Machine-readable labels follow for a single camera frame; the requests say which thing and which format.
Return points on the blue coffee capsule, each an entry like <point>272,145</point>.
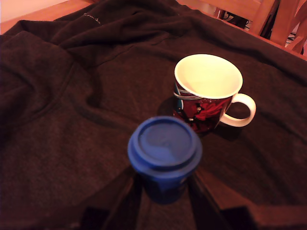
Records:
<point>165,155</point>

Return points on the dark brown cloth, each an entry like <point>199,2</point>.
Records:
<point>72,119</point>

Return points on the wooden chair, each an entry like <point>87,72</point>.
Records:
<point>263,16</point>

